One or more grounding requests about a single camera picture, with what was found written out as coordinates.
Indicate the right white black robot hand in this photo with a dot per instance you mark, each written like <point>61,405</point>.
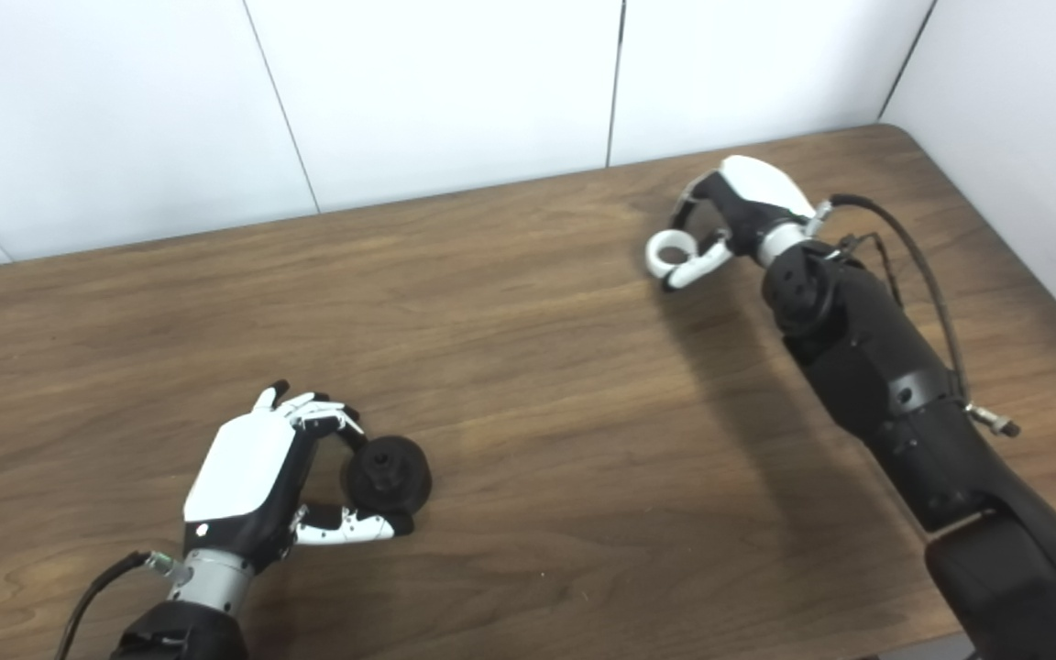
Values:
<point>757,192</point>

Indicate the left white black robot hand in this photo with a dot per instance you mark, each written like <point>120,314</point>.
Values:
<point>239,477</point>

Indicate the round black plastic part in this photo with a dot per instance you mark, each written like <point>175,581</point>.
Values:
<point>400,477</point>

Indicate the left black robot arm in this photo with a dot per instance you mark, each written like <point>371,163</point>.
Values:
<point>189,632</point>

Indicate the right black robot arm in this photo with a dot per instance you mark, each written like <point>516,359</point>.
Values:
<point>904,394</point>

